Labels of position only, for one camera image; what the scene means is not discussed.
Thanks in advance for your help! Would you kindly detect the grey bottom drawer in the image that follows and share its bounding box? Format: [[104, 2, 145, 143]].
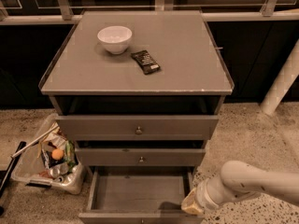
[[78, 167, 202, 224]]

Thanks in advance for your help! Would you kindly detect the black snack packet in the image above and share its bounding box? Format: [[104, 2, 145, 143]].
[[131, 50, 161, 75]]

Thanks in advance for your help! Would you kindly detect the grey drawer cabinet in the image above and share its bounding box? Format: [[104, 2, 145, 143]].
[[38, 10, 235, 175]]

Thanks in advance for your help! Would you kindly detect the grey drawer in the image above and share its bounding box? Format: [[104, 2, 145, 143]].
[[76, 140, 206, 166], [78, 167, 202, 224], [56, 115, 219, 141]]

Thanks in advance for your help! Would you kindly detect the grey middle drawer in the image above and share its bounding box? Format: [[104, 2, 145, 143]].
[[76, 140, 206, 166]]

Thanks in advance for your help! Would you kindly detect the black bar on floor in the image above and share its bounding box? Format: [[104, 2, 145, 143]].
[[0, 141, 27, 217]]

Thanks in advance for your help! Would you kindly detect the metal railing frame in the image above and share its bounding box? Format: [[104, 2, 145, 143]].
[[0, 0, 299, 25]]

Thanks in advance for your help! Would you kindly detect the white support pole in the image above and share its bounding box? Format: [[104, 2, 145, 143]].
[[260, 39, 299, 116]]

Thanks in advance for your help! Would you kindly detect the orange fruit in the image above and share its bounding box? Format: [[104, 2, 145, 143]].
[[51, 148, 64, 161]]

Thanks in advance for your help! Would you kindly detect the silver can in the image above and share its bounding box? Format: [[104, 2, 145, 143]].
[[49, 162, 68, 178]]

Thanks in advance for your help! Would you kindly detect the white stick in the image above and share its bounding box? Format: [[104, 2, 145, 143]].
[[10, 124, 59, 159]]

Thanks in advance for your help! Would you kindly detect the white ceramic bowl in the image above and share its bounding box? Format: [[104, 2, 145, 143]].
[[97, 26, 133, 54]]

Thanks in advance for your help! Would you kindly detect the grey top drawer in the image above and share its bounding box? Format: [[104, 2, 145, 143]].
[[56, 115, 219, 141]]

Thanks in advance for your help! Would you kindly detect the green snack bag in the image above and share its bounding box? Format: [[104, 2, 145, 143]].
[[64, 141, 77, 169]]

